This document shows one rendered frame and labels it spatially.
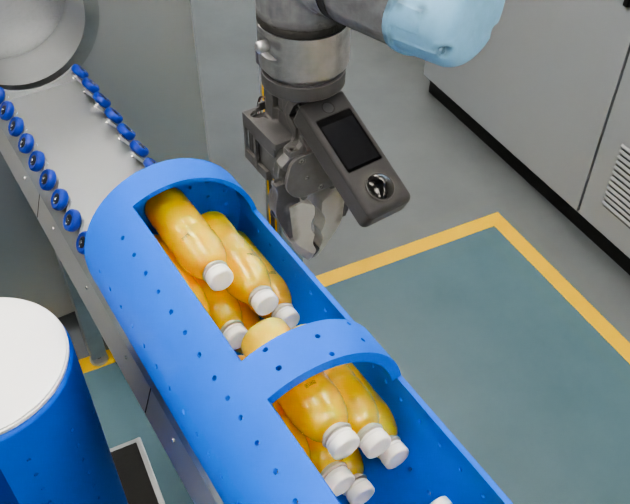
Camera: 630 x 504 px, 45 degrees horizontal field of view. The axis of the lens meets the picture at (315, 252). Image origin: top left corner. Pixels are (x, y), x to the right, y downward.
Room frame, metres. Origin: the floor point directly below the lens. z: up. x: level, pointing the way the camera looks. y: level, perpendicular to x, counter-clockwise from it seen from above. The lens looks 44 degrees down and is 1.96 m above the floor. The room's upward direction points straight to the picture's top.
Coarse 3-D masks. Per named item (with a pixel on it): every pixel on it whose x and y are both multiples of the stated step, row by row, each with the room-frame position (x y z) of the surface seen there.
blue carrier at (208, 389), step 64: (128, 192) 0.89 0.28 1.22; (192, 192) 0.97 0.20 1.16; (128, 256) 0.78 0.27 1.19; (128, 320) 0.72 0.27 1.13; (192, 320) 0.65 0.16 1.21; (320, 320) 0.63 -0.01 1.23; (192, 384) 0.57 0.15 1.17; (256, 384) 0.54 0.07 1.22; (384, 384) 0.64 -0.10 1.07; (192, 448) 0.54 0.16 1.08; (256, 448) 0.47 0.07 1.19; (448, 448) 0.53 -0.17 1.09
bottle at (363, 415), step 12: (324, 372) 0.61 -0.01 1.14; (336, 372) 0.61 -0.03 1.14; (348, 372) 0.62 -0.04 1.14; (336, 384) 0.59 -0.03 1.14; (348, 384) 0.59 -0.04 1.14; (360, 384) 0.60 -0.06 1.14; (348, 396) 0.58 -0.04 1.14; (360, 396) 0.58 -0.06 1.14; (348, 408) 0.56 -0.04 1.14; (360, 408) 0.56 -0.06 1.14; (372, 408) 0.57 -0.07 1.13; (348, 420) 0.55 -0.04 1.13; (360, 420) 0.55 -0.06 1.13; (372, 420) 0.55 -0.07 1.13; (360, 432) 0.54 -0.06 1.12
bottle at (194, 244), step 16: (176, 192) 0.93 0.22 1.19; (160, 208) 0.90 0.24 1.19; (176, 208) 0.89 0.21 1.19; (192, 208) 0.90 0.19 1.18; (160, 224) 0.87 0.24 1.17; (176, 224) 0.85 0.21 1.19; (192, 224) 0.85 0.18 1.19; (208, 224) 0.87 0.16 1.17; (176, 240) 0.83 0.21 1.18; (192, 240) 0.82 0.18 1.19; (208, 240) 0.82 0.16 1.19; (176, 256) 0.82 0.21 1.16; (192, 256) 0.80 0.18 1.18; (208, 256) 0.79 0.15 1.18; (224, 256) 0.81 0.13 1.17; (192, 272) 0.79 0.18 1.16
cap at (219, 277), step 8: (216, 264) 0.78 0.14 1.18; (224, 264) 0.79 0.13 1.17; (208, 272) 0.77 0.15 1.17; (216, 272) 0.77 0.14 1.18; (224, 272) 0.77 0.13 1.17; (232, 272) 0.78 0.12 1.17; (208, 280) 0.76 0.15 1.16; (216, 280) 0.76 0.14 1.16; (224, 280) 0.77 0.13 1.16; (232, 280) 0.77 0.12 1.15; (216, 288) 0.76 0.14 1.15; (224, 288) 0.77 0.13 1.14
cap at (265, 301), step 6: (258, 294) 0.77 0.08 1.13; (264, 294) 0.77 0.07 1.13; (270, 294) 0.77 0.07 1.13; (252, 300) 0.77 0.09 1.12; (258, 300) 0.76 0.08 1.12; (264, 300) 0.76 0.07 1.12; (270, 300) 0.76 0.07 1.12; (276, 300) 0.77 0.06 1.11; (252, 306) 0.76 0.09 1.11; (258, 306) 0.75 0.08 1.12; (264, 306) 0.76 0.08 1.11; (270, 306) 0.76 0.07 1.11; (276, 306) 0.77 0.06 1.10; (258, 312) 0.75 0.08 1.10; (264, 312) 0.76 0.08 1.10; (270, 312) 0.76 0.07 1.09
